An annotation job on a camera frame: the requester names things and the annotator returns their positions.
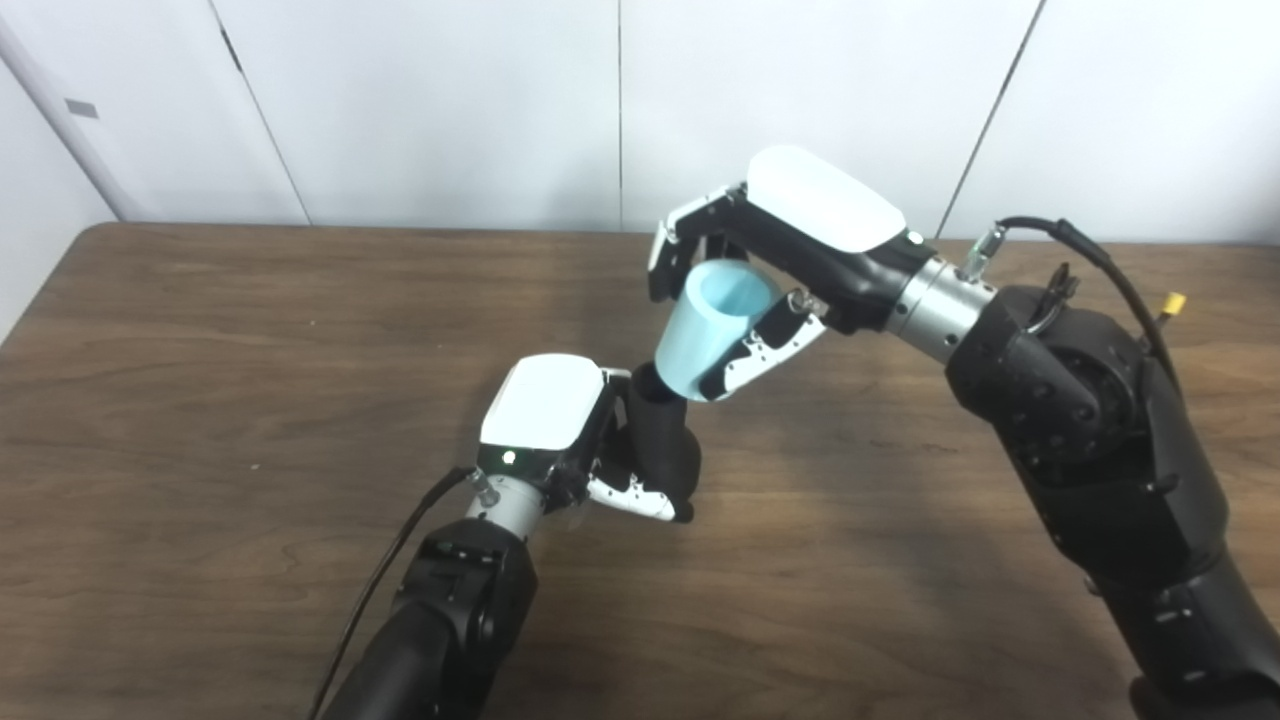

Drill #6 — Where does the black plastic nozzle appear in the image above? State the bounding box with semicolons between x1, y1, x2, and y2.
627;362;703;511

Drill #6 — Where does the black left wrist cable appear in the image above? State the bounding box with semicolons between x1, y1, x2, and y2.
305;465;501;720

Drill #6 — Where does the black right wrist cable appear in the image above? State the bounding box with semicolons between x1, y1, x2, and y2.
955;215;1186;391

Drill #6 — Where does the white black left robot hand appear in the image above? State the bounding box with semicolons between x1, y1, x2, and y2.
475;353;696;524

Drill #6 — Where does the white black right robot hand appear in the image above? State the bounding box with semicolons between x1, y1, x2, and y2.
647;145;941;403

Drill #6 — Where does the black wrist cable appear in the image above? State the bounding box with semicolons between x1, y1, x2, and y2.
955;215;1186;391
305;465;501;720

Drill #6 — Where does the light-blue hose piece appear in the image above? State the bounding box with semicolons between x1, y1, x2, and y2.
654;260;782;403

